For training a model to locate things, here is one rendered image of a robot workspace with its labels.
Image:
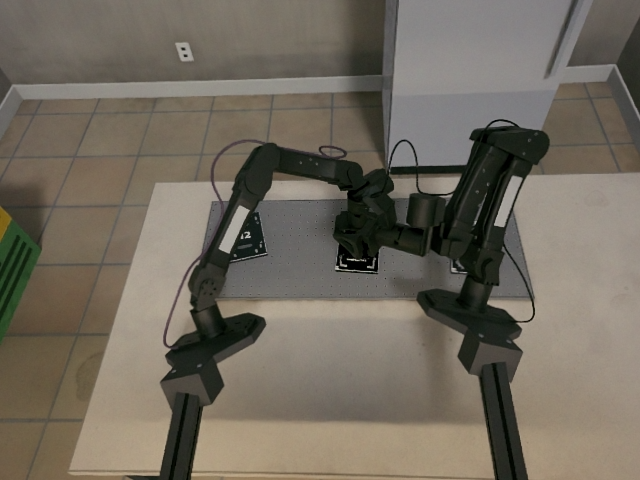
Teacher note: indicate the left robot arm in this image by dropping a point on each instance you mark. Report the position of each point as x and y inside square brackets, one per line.
[208, 278]

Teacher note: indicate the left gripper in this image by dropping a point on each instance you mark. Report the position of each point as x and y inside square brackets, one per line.
[349, 221]

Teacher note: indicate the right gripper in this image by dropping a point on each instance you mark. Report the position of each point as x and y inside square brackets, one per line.
[384, 231]

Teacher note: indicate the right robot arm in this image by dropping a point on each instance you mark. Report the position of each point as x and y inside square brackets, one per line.
[441, 228]

